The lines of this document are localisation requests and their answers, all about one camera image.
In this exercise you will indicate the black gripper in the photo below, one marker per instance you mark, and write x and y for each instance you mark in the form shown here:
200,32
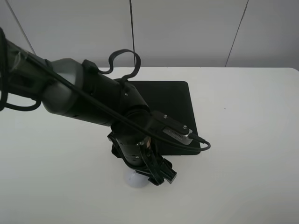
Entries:
140,153

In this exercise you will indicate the white wireless computer mouse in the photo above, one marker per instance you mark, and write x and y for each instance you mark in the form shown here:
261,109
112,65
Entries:
135,180

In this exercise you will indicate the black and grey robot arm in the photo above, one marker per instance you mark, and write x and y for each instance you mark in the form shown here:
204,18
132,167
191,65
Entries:
82,91

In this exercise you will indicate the black rectangular mouse pad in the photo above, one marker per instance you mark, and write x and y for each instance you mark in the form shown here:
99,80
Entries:
172,102

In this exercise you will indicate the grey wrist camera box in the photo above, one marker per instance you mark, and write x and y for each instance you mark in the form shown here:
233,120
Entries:
173,128

